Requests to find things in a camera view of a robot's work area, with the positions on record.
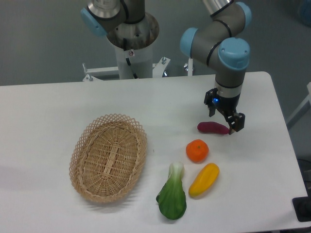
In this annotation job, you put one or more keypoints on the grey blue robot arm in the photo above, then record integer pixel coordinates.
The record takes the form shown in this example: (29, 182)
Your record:
(217, 46)

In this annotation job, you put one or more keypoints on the green bok choy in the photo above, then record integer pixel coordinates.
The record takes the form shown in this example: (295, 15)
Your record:
(172, 199)

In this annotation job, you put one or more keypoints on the white metal base frame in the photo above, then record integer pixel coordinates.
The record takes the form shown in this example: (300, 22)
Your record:
(128, 70)

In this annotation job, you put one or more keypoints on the purple sweet potato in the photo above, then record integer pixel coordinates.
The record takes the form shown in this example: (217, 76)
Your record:
(212, 127)

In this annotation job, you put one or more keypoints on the orange tangerine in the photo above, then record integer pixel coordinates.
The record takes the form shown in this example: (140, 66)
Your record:
(197, 150)

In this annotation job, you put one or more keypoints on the woven wicker basket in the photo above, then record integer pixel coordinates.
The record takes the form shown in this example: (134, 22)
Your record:
(108, 158)

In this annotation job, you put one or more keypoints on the black device at table edge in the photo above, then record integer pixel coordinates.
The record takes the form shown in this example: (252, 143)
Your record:
(302, 207)

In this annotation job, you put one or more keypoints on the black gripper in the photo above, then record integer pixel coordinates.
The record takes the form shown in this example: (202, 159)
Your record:
(227, 107)

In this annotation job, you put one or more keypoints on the white frame at right edge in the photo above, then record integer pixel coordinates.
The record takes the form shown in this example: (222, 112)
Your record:
(300, 110)

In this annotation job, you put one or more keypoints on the yellow mango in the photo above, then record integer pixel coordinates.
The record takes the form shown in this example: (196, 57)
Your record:
(204, 180)

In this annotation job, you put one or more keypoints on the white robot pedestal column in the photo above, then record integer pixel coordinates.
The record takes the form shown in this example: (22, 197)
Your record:
(135, 41)

